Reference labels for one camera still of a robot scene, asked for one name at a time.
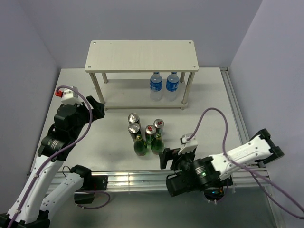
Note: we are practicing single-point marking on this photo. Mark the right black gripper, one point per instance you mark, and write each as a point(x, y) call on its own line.
point(167, 154)

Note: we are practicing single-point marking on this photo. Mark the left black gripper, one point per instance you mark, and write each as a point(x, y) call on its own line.
point(98, 111)

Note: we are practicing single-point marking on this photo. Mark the green glass bottle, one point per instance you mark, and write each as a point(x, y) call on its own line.
point(140, 146)
point(157, 144)

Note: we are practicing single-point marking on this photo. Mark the silver blue energy can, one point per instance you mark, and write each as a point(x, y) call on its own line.
point(150, 132)
point(159, 126)

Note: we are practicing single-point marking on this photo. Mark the black yellow-label can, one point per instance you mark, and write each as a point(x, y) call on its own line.
point(134, 129)
point(134, 118)

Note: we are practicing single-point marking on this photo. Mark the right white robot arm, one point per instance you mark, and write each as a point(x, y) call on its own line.
point(213, 171)

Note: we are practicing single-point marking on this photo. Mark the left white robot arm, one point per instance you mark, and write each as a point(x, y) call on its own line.
point(34, 208)

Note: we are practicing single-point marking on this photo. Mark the white two-tier shelf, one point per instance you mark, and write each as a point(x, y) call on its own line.
point(120, 71)

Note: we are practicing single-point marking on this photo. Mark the right clear water bottle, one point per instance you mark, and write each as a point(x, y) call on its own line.
point(172, 84)

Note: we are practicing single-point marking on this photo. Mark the clear water bottle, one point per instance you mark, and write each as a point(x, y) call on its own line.
point(172, 84)
point(156, 86)

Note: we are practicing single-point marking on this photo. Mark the left clear water bottle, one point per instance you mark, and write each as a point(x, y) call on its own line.
point(156, 86)

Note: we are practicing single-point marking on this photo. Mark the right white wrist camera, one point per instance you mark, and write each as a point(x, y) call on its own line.
point(188, 144)

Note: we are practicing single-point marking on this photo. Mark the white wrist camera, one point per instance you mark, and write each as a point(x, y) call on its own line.
point(188, 144)
point(68, 97)

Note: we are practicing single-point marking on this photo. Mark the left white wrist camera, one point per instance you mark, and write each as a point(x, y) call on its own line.
point(68, 97)

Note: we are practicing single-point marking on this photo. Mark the aluminium frame rail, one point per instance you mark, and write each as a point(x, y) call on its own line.
point(139, 198)

